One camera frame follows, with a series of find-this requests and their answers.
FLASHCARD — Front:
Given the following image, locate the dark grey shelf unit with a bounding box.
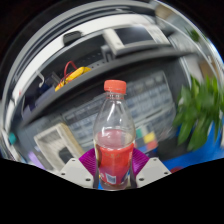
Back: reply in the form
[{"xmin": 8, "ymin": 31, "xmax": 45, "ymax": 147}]
[{"xmin": 6, "ymin": 3, "xmax": 214, "ymax": 128}]

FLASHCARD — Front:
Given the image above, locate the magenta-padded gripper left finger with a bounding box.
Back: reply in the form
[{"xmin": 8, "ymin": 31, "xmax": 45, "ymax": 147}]
[{"xmin": 59, "ymin": 148, "xmax": 100, "ymax": 190}]

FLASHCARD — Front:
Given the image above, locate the clear organizer with coloured parts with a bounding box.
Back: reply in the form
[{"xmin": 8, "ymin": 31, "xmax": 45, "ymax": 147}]
[{"xmin": 134, "ymin": 126, "xmax": 159, "ymax": 153}]

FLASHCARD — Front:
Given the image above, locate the white perforated tray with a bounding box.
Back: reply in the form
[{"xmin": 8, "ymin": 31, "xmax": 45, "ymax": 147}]
[{"xmin": 33, "ymin": 122, "xmax": 86, "ymax": 173}]

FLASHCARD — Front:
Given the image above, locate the green potted plant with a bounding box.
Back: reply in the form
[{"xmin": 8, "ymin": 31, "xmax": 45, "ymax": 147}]
[{"xmin": 171, "ymin": 74, "xmax": 224, "ymax": 153}]

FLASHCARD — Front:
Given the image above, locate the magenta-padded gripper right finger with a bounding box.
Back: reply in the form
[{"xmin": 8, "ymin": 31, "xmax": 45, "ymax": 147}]
[{"xmin": 128, "ymin": 148, "xmax": 172, "ymax": 188}]

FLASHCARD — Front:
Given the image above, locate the black rectangular device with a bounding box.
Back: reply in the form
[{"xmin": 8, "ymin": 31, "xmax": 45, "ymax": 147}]
[{"xmin": 58, "ymin": 146, "xmax": 76, "ymax": 164}]

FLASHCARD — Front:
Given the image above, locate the clear bottle red label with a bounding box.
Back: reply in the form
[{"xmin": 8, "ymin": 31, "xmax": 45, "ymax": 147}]
[{"xmin": 92, "ymin": 79, "xmax": 137, "ymax": 191}]

